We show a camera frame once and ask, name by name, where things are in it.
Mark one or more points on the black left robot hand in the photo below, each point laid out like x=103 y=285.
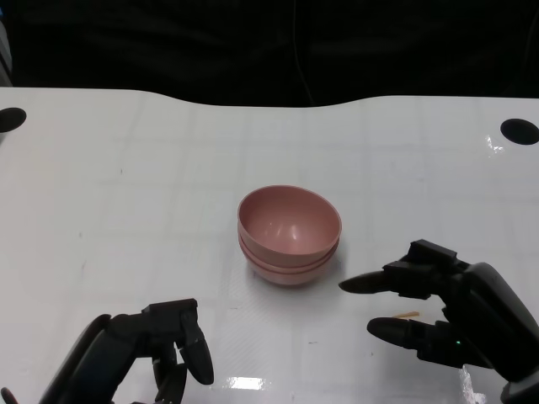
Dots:
x=109 y=353

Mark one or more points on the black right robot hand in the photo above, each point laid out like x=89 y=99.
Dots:
x=484 y=320

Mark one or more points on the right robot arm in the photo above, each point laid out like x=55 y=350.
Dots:
x=522 y=393

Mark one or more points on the small orange stick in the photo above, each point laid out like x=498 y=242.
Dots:
x=410 y=314

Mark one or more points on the black round table grommet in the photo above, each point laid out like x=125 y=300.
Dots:
x=12 y=119
x=520 y=131

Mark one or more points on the black cloth backdrop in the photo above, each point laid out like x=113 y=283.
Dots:
x=168 y=42

